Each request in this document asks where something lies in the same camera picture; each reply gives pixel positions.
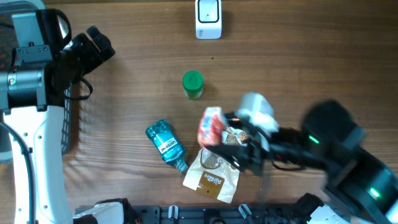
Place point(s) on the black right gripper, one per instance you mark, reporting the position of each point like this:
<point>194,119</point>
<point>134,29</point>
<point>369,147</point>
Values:
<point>240,156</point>

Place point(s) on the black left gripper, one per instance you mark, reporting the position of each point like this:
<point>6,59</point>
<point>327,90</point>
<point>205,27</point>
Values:
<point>94,57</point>

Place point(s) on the beige cookie pouch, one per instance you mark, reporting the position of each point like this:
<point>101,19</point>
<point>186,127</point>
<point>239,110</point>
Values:
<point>211,175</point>

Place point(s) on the teal Listerine mouthwash bottle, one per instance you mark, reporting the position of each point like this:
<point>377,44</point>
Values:
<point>170,148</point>

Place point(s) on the green lid jar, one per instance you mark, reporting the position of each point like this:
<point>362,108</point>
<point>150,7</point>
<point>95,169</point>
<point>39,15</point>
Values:
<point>193,84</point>

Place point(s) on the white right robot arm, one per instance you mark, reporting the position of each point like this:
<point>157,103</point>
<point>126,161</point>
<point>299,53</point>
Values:
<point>328,140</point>

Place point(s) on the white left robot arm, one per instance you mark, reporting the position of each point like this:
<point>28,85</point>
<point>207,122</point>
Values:
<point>33,97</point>

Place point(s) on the white barcode scanner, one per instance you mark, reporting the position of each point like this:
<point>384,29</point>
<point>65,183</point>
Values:
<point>208,19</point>

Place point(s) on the grey plastic shopping basket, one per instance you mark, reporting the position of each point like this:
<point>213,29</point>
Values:
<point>8,42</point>

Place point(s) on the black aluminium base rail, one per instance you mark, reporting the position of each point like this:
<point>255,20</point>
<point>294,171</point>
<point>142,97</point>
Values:
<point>269,214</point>

